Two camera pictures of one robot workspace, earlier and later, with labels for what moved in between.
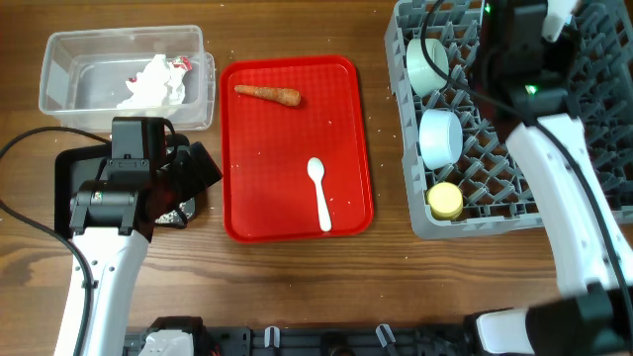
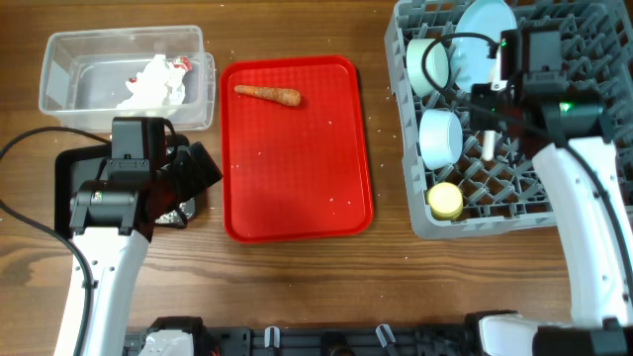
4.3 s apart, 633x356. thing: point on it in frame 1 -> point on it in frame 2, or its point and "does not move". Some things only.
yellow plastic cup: x=444 y=200 does not move
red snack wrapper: x=177 y=61 does not move
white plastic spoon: x=316 y=171 -> x=489 y=139
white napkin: x=160 y=82 does not move
